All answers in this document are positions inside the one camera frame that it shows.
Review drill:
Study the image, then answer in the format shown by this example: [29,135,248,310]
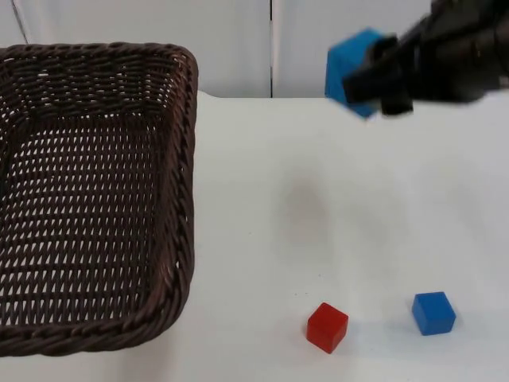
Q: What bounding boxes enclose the small blue cube block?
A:
[411,291,457,337]

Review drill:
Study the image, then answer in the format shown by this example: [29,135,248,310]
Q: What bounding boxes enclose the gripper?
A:
[343,11,494,117]

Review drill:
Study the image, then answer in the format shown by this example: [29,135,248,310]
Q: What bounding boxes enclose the small red cube block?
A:
[306,302,350,354]

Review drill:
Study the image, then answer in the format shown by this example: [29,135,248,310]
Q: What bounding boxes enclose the dark brown wicker basket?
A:
[0,41,199,357]

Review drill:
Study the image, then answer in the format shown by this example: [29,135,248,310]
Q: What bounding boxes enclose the large blue cube block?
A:
[324,27,387,120]

